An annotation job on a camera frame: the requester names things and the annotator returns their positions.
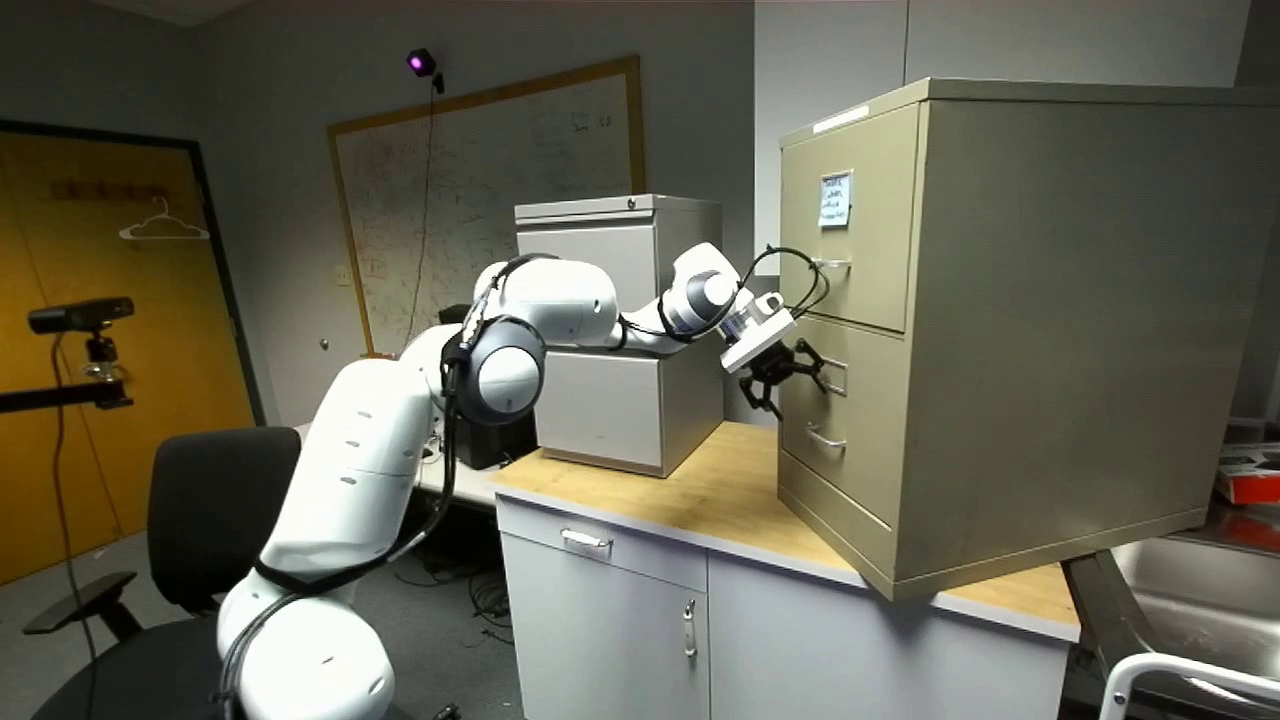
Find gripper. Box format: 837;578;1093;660
740;338;830;424

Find beige drawer with label holder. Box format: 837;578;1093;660
780;316;907;532

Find small grey file cabinet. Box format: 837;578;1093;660
514;194;727;479

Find beige drawer with paper note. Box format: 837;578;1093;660
780;104;922;334

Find grey counter drawer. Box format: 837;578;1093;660
496;498;710;593

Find beige file cabinet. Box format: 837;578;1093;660
777;78;1280;602

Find white paper note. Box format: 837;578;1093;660
818;170;855;230

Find wide grey counter door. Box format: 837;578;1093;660
707;553;1073;720

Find steel sink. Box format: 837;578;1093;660
1108;533;1280;683

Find red box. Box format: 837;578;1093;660
1214;444;1280;507

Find black office chair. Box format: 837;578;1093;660
22;426;421;720

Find white clothes hanger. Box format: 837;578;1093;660
117;196;212;243

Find orange door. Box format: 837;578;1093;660
0;119;267;587

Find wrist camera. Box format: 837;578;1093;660
720;308;799;375

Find whiteboard with wooden frame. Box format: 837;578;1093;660
326;54;647;358

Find tangle of black cables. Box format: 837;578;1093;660
392;538;517;646

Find black cable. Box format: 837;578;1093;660
403;76;442;353
49;334;102;720

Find white metal frame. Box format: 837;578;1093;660
1097;651;1280;720

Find camera on mount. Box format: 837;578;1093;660
0;295;137;414
404;47;447;97

